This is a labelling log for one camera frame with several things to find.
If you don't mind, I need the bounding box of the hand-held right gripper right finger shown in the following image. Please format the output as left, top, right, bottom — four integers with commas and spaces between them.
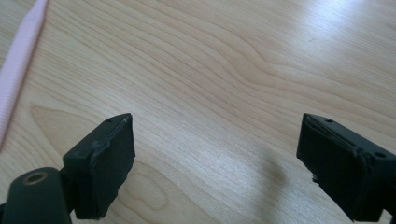
296, 112, 396, 223

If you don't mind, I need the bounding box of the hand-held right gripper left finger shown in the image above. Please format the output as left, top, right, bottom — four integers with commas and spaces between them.
62, 112, 136, 220

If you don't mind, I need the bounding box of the pink ribbed strip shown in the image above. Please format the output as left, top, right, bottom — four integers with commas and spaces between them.
0, 0, 50, 150

